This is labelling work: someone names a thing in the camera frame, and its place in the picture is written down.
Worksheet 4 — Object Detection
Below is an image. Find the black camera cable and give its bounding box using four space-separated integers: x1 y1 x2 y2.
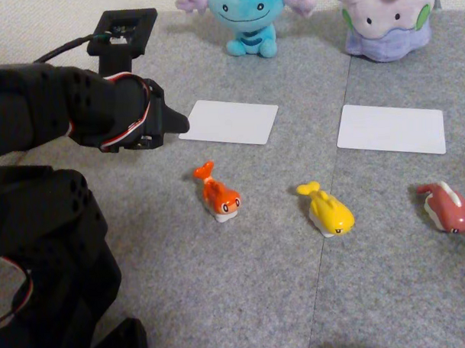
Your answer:
32 34 99 66

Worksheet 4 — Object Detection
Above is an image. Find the red tuna sushi toy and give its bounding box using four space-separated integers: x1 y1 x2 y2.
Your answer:
415 179 465 236

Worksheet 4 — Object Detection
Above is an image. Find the grey carpet tile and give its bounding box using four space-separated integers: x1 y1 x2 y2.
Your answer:
297 7 465 348
0 4 363 348

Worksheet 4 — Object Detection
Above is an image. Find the orange shrimp sushi toy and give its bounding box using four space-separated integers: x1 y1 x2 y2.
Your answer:
192 159 244 224

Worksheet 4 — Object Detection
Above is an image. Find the red white black servo wire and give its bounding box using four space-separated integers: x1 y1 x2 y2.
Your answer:
0 255 36 330
65 71 155 154

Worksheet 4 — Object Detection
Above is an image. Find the yellow egg sushi toy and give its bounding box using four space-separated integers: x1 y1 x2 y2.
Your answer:
295 179 356 240

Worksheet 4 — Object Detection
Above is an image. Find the blue Wooper plush toy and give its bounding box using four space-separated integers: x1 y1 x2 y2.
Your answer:
174 0 318 60

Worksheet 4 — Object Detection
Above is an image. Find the pale purple Goomy plush toy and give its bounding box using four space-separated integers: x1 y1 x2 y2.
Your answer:
334 0 444 65

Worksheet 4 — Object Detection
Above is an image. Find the white rectangular card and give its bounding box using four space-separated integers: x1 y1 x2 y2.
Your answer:
335 101 447 159
176 97 281 148

